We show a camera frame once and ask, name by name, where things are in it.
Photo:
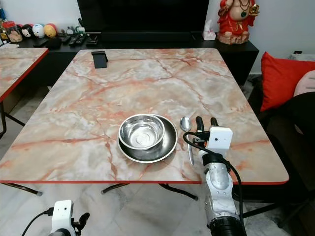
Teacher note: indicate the black remote control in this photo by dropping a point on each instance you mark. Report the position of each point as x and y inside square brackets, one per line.
[74, 40]
[81, 40]
[66, 39]

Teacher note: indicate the yellow orange round toy head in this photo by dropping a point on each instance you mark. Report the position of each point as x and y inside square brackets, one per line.
[50, 31]

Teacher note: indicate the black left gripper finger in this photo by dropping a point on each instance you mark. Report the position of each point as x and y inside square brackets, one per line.
[84, 218]

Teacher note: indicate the pale pink cushion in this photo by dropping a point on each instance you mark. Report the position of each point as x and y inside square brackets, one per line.
[306, 86]

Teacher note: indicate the white blue round toy head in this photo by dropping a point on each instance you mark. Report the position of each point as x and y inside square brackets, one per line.
[39, 31]

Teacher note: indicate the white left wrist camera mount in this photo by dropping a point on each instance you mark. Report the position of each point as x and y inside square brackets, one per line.
[62, 214]

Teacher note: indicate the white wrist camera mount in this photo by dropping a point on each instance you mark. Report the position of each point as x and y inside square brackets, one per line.
[62, 214]
[220, 137]

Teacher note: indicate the gold trophy ornament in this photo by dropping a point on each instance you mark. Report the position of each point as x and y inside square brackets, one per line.
[3, 32]

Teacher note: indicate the black round toy head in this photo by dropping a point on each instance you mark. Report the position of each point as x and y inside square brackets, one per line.
[27, 31]

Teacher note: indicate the small grey figurine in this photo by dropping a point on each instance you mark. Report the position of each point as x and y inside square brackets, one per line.
[69, 32]

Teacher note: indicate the red cushion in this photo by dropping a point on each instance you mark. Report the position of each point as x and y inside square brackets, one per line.
[280, 81]

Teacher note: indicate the black angled desk stand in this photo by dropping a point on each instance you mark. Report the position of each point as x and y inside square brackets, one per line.
[93, 41]

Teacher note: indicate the red lidded glass jar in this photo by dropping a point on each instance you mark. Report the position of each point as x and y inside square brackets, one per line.
[13, 33]

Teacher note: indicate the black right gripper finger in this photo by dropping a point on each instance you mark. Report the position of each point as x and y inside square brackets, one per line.
[214, 123]
[200, 128]

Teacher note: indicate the white tissue pack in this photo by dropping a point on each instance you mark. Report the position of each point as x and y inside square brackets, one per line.
[209, 32]

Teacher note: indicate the stainless steel bowl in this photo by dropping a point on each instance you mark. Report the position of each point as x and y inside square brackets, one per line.
[141, 132]

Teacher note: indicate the small green white figurine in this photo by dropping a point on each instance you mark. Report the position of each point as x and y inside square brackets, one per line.
[80, 31]

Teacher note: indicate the marble pattern side table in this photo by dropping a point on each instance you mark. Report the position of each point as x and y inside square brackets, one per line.
[17, 64]

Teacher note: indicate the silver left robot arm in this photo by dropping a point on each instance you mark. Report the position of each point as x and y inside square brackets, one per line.
[64, 234]

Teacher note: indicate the dark sofa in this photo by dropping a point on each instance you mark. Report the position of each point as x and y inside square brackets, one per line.
[290, 147]

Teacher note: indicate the flat black case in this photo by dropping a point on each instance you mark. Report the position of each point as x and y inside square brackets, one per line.
[40, 44]

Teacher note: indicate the black television console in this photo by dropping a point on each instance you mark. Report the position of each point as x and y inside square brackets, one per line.
[152, 42]

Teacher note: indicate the black flat television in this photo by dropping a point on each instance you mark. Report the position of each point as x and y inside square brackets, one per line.
[142, 15]

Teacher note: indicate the black rounded pouch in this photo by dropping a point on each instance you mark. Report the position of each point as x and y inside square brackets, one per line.
[54, 44]

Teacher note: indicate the stainless steel spoon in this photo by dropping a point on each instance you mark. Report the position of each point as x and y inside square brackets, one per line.
[185, 124]

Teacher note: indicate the marble pattern folding table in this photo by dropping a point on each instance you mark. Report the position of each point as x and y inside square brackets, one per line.
[128, 83]

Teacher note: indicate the red laughing buddha statue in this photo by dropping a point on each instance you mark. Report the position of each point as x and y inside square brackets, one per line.
[237, 20]

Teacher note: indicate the flat white box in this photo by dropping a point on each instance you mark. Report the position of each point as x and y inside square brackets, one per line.
[9, 46]

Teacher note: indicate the white wall socket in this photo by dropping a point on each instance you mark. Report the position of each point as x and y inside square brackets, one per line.
[300, 55]

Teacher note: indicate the black phone stand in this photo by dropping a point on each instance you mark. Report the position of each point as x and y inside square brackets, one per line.
[100, 59]

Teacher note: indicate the stainless steel plate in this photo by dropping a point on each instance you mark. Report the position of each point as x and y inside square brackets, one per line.
[168, 145]

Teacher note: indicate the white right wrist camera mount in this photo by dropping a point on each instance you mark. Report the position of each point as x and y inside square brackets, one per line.
[220, 137]

